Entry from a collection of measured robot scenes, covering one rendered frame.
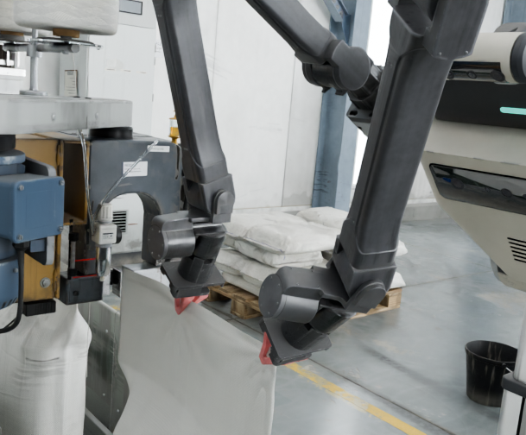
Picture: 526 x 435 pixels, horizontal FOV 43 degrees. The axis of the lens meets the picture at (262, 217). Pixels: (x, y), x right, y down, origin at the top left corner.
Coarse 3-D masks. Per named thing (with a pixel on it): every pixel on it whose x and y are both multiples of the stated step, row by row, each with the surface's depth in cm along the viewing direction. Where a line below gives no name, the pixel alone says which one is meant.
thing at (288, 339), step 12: (264, 324) 93; (276, 324) 94; (288, 324) 92; (300, 324) 90; (276, 336) 92; (288, 336) 92; (300, 336) 91; (312, 336) 90; (324, 336) 91; (276, 348) 91; (288, 348) 92; (300, 348) 93; (312, 348) 94; (324, 348) 96; (276, 360) 91
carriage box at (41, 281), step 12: (24, 144) 121; (36, 144) 122; (48, 144) 124; (60, 144) 125; (36, 156) 123; (48, 156) 124; (60, 156) 125; (60, 168) 126; (60, 240) 129; (24, 264) 125; (36, 264) 127; (24, 276) 126; (36, 276) 127; (48, 276) 129; (24, 288) 126; (36, 288) 128; (48, 288) 130; (24, 300) 127
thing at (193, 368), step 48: (144, 288) 132; (144, 336) 133; (192, 336) 118; (240, 336) 105; (144, 384) 132; (192, 384) 118; (240, 384) 106; (144, 432) 122; (192, 432) 117; (240, 432) 107
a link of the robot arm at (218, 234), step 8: (200, 224) 110; (208, 224) 111; (216, 224) 112; (224, 224) 114; (200, 232) 109; (208, 232) 110; (216, 232) 110; (224, 232) 111; (200, 240) 110; (208, 240) 110; (216, 240) 110; (200, 248) 111; (208, 248) 111; (216, 248) 112; (200, 256) 112; (208, 256) 112; (216, 256) 114
